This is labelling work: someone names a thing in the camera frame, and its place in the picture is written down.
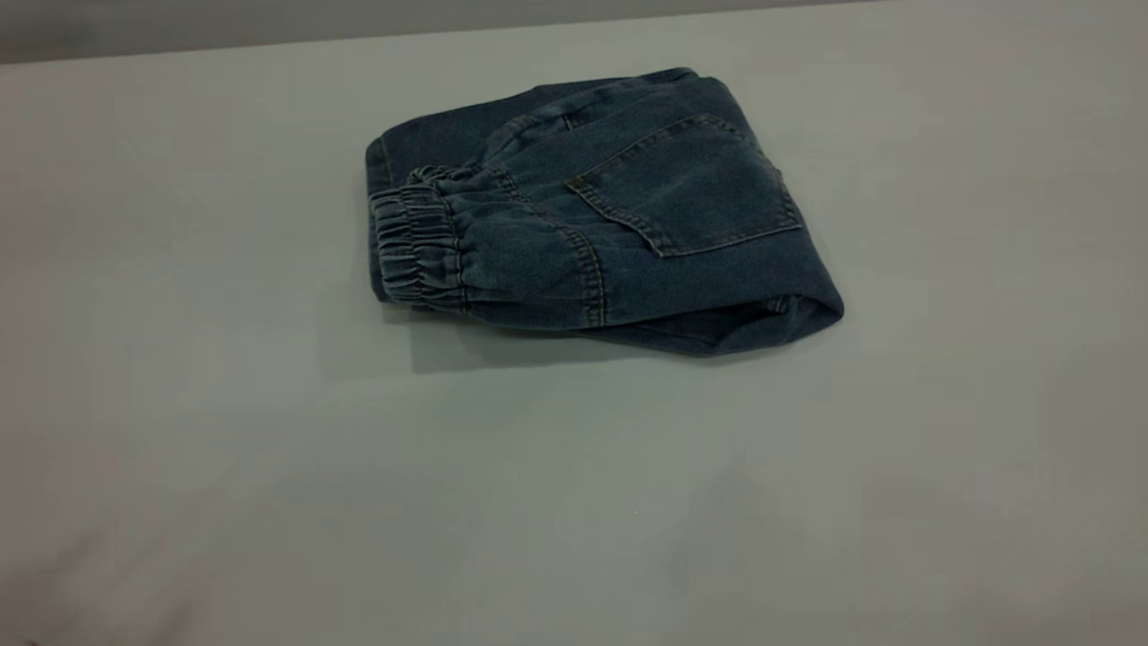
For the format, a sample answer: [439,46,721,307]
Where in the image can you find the blue denim pants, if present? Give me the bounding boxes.
[363,66,846,358]

